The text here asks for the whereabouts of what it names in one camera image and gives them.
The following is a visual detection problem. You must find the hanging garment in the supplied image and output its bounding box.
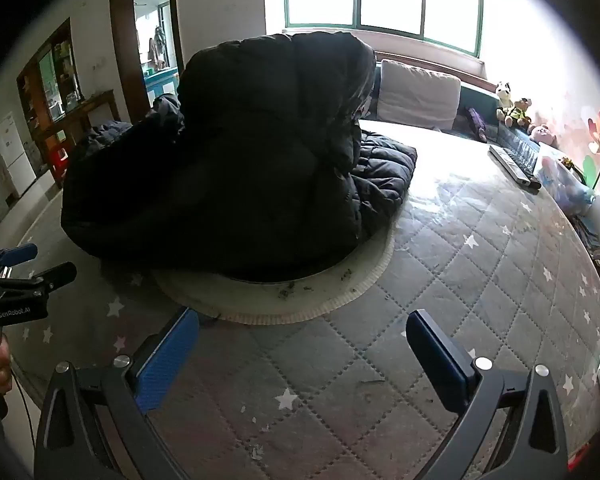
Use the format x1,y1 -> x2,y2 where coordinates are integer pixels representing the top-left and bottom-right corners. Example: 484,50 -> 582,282
150,25 -> 167,68

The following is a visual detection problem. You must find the teal sofa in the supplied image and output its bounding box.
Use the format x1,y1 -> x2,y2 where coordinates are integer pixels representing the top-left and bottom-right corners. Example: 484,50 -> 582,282
372,62 -> 541,161

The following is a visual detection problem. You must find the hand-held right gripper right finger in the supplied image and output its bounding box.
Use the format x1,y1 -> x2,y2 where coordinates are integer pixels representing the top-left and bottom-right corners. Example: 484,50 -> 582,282
406,310 -> 568,480

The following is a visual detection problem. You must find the purple cloth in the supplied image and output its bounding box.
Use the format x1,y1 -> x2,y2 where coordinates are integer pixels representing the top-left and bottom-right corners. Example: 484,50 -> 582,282
462,106 -> 488,142

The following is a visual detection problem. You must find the brown plush toy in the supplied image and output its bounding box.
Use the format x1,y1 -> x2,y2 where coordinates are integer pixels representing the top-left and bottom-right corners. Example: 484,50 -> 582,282
502,97 -> 533,128

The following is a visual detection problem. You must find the clear plastic bag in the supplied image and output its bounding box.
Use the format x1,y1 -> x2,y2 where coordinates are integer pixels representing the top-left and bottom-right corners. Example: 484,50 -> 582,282
537,142 -> 598,216

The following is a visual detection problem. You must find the black and white plush toy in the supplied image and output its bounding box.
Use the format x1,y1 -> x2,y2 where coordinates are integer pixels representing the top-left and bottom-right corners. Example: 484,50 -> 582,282
495,80 -> 515,121

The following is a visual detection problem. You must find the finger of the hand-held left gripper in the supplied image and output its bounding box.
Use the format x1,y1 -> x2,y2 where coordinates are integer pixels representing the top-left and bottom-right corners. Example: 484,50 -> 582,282
0,243 -> 38,268
10,262 -> 77,293

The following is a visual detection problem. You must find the person's left hand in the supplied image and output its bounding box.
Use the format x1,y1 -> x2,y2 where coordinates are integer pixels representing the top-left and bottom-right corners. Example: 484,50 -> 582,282
0,345 -> 13,396

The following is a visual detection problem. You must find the pink plush toy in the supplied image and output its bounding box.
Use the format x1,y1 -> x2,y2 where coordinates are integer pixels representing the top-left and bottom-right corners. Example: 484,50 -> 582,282
527,124 -> 558,148

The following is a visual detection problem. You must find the grey quilted star table cover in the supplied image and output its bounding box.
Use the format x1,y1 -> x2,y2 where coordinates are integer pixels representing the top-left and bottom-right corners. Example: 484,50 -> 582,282
0,120 -> 600,480

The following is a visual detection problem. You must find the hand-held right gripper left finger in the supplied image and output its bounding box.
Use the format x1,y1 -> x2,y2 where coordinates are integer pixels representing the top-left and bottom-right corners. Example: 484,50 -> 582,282
34,306 -> 201,480

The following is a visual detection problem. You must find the dark wooden door frame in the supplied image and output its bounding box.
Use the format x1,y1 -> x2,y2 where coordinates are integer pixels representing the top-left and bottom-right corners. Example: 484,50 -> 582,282
109,0 -> 186,123

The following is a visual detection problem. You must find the teal cabinet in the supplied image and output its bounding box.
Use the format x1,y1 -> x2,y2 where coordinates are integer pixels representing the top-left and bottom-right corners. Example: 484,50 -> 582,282
140,62 -> 181,106

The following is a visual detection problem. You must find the wooden display cabinet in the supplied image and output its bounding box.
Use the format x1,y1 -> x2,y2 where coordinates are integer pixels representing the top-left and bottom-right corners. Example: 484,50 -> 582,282
16,17 -> 118,186

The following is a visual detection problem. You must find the white refrigerator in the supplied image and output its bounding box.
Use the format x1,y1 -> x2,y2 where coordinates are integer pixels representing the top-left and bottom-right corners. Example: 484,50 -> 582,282
0,112 -> 37,198

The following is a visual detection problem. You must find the black puffer jacket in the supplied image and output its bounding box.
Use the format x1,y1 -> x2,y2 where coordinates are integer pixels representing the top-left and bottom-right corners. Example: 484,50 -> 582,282
60,31 -> 418,283

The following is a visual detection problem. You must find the round glass turntable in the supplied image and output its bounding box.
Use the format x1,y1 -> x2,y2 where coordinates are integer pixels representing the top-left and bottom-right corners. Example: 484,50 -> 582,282
152,230 -> 396,325

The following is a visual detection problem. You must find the white cushion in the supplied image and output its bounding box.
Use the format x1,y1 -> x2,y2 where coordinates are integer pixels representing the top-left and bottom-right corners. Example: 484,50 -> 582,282
377,59 -> 462,131

